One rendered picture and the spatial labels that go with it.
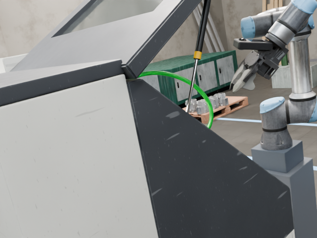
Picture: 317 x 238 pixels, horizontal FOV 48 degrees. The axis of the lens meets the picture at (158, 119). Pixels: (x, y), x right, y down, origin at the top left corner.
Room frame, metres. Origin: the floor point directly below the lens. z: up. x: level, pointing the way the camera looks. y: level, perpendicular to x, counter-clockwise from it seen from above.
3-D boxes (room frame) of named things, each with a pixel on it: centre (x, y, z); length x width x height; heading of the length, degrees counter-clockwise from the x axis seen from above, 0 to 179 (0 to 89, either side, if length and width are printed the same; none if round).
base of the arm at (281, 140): (1.64, -0.55, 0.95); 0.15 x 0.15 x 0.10
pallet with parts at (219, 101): (6.08, -0.95, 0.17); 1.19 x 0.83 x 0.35; 132
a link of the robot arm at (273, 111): (1.64, -0.56, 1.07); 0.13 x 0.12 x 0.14; 68
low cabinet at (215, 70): (8.11, -0.60, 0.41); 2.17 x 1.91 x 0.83; 131
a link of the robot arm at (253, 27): (1.45, -0.48, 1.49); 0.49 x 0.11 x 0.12; 158
